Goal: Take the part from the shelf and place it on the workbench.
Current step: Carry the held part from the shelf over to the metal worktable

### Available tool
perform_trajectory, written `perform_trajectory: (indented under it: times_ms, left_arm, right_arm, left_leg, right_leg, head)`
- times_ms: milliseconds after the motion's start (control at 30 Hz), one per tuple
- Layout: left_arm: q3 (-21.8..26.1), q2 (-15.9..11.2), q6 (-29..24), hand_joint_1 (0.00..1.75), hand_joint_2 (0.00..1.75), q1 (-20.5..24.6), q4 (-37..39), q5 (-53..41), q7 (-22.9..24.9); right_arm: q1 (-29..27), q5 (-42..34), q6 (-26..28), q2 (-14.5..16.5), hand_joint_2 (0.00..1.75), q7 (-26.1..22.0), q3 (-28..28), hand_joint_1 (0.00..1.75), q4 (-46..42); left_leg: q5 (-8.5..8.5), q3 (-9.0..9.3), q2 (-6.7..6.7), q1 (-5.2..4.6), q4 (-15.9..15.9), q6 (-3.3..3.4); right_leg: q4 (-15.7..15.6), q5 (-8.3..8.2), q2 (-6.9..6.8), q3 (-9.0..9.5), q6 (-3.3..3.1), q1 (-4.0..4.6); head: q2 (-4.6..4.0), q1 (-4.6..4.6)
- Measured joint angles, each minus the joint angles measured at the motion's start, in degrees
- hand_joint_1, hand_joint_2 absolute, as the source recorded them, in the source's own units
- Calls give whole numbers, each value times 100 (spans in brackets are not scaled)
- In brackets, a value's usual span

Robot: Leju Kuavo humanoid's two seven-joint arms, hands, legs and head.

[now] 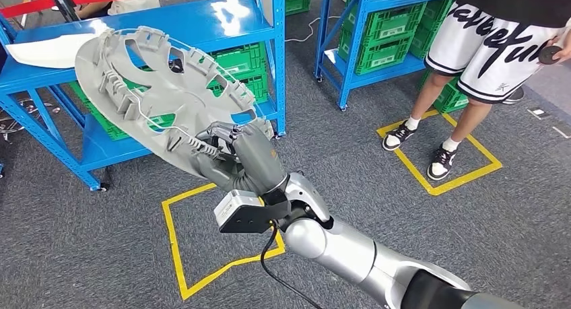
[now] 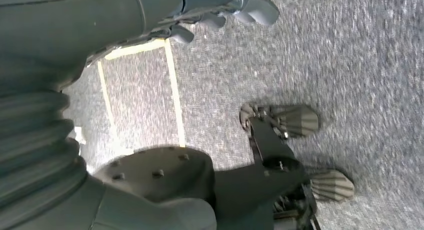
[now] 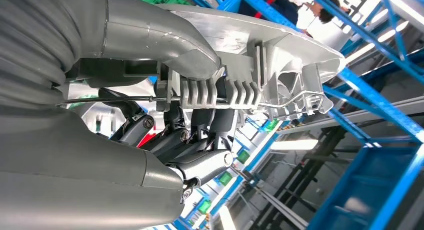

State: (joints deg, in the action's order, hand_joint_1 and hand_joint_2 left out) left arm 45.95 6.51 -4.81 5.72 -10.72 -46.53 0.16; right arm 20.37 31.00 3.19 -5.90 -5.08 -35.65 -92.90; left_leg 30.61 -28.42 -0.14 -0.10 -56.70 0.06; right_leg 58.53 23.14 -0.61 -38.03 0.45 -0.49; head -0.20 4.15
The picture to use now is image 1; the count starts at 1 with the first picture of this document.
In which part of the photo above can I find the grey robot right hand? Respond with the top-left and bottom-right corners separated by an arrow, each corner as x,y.
196,121 -> 289,197

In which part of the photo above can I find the grey plastic wheel cover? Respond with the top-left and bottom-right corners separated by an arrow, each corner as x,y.
74,26 -> 275,178

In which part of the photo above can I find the white curved plastic part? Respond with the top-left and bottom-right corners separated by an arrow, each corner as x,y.
4,30 -> 112,70

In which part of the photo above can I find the person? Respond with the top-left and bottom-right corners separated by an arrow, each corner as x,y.
381,0 -> 571,182
75,0 -> 162,20

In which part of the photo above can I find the chrome swivel stool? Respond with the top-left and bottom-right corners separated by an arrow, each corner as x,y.
0,97 -> 62,143

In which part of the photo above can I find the black round disc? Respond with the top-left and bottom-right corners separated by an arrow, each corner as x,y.
538,44 -> 564,66

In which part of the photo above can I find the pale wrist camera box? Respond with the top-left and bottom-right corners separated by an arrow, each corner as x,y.
213,188 -> 291,234

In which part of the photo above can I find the black camera cable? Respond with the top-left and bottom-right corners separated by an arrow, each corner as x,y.
260,224 -> 323,309

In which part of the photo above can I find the white cable with plug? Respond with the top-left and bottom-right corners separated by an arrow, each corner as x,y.
284,15 -> 342,43

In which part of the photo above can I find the black barrier post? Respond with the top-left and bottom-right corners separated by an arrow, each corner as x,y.
48,0 -> 81,24

